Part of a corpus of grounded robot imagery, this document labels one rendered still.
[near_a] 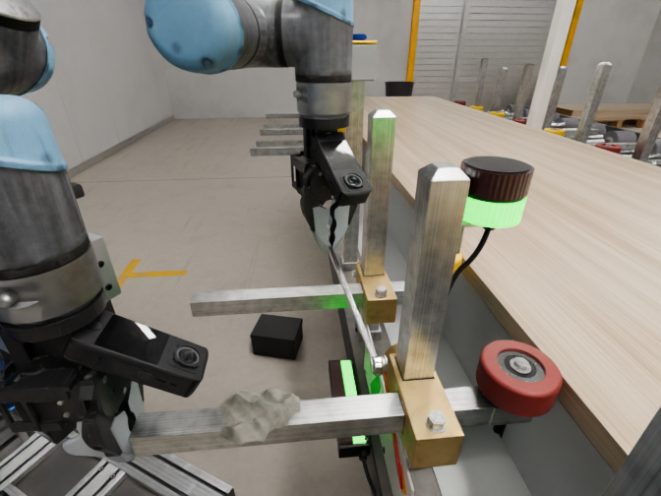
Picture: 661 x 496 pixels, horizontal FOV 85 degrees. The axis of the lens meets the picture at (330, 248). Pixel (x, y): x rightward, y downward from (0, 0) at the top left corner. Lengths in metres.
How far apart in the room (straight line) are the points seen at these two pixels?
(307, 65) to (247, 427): 0.42
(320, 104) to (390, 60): 7.68
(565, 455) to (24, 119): 0.65
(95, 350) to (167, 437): 0.13
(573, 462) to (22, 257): 0.61
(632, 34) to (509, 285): 10.03
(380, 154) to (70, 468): 1.16
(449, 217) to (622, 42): 10.11
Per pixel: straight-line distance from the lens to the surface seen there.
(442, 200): 0.33
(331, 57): 0.49
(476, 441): 0.74
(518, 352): 0.47
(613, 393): 0.48
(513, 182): 0.33
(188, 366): 0.37
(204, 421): 0.44
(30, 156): 0.30
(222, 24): 0.37
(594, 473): 0.58
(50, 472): 1.36
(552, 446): 0.63
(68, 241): 0.32
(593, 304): 0.61
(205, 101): 8.18
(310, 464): 1.40
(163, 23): 0.38
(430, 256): 0.35
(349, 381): 0.66
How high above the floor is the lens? 1.20
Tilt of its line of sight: 29 degrees down
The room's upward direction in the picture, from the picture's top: straight up
